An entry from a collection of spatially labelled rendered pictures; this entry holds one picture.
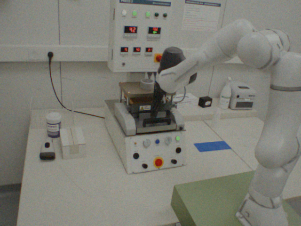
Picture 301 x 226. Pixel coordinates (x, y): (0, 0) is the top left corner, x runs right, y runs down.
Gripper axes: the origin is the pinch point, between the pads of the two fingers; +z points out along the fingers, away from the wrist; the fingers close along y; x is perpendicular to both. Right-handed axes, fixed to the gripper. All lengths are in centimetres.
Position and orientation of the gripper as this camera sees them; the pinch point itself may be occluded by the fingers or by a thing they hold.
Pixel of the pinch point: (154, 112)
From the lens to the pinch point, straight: 142.5
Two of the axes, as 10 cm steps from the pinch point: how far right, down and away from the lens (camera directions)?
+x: 9.3, -0.7, 3.6
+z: -2.1, 6.9, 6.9
